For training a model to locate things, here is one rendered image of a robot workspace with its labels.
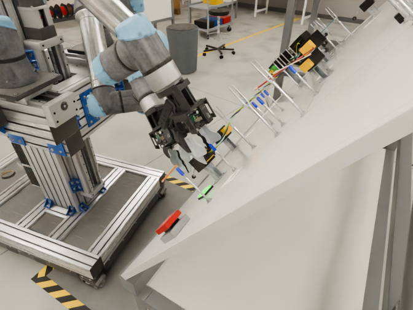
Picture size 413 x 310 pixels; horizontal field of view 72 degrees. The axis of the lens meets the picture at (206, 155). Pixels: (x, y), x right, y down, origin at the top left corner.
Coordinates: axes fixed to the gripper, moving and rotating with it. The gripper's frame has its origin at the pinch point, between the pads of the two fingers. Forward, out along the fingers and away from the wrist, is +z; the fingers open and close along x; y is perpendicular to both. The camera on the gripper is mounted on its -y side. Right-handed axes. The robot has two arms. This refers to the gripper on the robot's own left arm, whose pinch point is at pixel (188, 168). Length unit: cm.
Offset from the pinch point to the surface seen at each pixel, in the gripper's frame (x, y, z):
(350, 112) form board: 38, 45, 10
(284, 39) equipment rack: 51, -66, -43
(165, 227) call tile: 0.9, 28.4, 12.4
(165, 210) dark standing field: -73, -109, 3
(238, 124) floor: -12, -223, -48
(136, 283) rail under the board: -22.9, 13.4, 22.4
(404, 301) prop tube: 34, 21, 43
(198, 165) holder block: 6.8, 9.8, 1.9
